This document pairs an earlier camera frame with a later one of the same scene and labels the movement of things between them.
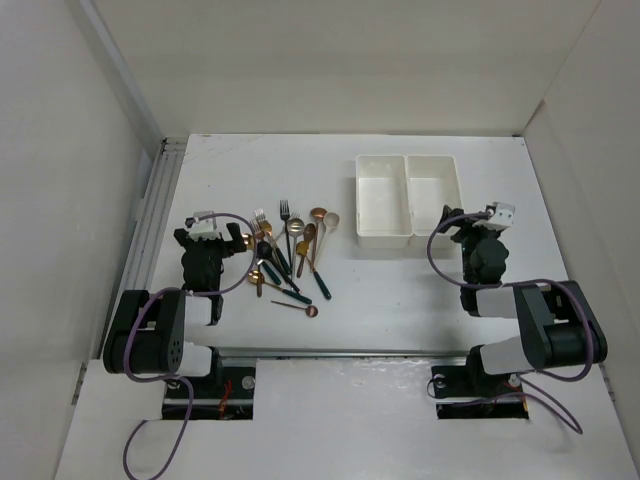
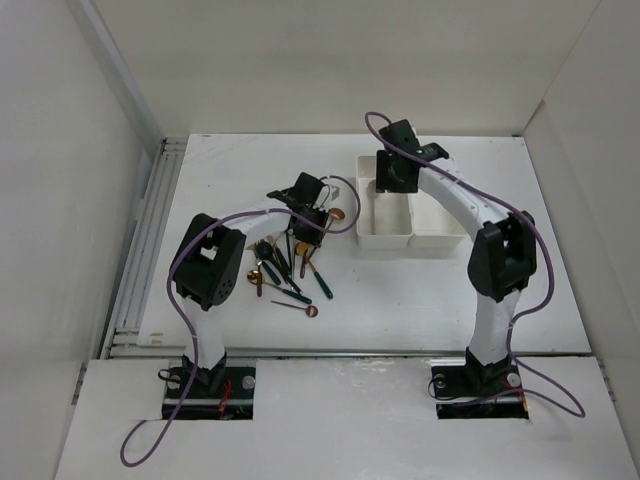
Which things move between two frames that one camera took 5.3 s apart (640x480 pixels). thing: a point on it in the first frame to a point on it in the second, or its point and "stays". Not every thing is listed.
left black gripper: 228,247 to 312,239
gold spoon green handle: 302,249 stays
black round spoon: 264,250 stays
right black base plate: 466,392 stays
